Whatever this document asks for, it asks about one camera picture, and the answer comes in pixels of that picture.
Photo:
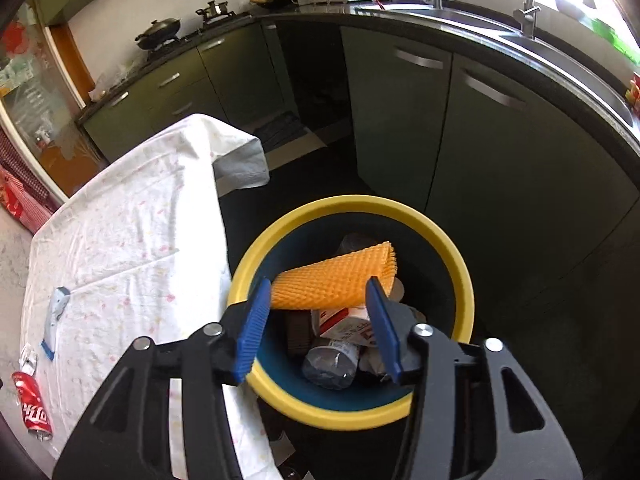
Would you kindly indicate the green cloth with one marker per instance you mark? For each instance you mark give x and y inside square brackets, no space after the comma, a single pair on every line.
[615,37]

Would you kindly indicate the black gas stove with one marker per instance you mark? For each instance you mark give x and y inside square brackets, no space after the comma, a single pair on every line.
[192,36]

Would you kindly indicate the floral white tablecloth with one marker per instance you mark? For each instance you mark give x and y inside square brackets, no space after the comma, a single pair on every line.
[140,220]

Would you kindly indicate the black wok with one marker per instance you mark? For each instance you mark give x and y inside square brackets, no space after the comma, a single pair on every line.
[157,30]

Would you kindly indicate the orange foam net sleeve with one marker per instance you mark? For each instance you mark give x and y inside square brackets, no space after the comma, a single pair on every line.
[335,275]

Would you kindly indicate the black kitchen countertop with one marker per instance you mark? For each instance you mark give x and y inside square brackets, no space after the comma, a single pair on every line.
[480,42]

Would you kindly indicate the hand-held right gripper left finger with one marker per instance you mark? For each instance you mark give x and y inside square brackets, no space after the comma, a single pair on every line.
[252,332]

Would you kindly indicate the green cabinet door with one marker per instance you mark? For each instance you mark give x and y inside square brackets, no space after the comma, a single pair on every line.
[395,120]
[525,185]

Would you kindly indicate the wooden framed glass door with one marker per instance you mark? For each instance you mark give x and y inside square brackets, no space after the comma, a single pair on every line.
[30,100]

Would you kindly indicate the green base cabinet with drawers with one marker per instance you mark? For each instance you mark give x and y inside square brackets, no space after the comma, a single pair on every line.
[165,95]

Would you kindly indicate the red checked cloth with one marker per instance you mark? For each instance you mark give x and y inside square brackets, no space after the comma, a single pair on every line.
[30,170]

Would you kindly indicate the blue and white packet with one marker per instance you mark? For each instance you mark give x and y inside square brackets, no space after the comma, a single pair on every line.
[55,320]

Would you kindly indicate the red soda can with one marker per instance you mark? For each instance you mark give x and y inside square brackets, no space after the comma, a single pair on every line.
[30,402]

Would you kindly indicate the brown ribbed plastic cup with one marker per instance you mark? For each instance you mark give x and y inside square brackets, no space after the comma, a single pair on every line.
[299,332]

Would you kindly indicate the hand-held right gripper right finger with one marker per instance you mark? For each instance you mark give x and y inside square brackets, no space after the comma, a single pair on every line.
[382,332]

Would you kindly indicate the red printed bag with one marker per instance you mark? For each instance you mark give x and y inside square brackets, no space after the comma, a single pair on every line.
[12,200]

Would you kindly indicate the clear plastic water bottle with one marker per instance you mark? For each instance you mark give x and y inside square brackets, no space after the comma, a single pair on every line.
[330,362]

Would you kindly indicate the yellow rimmed dark bin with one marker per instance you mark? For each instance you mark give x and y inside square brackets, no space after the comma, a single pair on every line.
[350,205]

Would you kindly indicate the silver foil wrapper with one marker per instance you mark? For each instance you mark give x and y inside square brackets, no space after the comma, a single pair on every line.
[28,362]

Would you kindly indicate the red and white carton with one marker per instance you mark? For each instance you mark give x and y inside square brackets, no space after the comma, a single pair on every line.
[345,327]

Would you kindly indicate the dark striped floor mat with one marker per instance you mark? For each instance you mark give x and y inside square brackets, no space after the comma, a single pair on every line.
[280,130]

